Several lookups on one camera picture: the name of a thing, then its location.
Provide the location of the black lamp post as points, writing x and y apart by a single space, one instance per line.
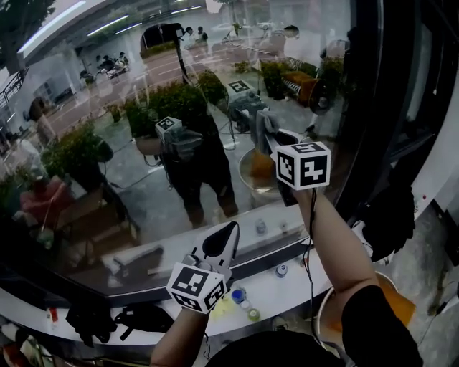
182 61

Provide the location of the large window glass pane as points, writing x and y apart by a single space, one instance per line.
143 200

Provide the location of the dark window frame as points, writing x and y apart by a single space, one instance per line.
369 107

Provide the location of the person's right forearm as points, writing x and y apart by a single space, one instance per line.
340 247

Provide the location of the black hanging jacket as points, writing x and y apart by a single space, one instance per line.
391 222

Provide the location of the green drink bottle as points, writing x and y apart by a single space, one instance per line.
253 314

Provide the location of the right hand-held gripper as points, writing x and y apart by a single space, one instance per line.
305 168

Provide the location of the narrow window pane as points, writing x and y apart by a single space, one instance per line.
423 71

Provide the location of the white window sill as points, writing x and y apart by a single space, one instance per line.
279 297

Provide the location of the blue cap bottle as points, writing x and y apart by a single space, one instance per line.
238 295

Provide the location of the small pink item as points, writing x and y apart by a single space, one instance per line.
303 261

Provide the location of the yellow cloth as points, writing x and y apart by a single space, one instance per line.
224 308

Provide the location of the black garment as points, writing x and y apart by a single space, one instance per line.
89 322

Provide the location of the small red item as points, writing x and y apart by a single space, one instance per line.
53 315

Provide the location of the person's black shirt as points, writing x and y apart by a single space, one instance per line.
279 351

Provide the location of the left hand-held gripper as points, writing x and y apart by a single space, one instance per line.
195 286

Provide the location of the grey cloth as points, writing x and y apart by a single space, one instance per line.
265 123

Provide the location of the leafy green tree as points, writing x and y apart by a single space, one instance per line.
21 28

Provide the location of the person's left forearm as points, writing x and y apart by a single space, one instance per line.
179 337

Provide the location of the green shrub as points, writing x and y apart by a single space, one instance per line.
75 150
175 104

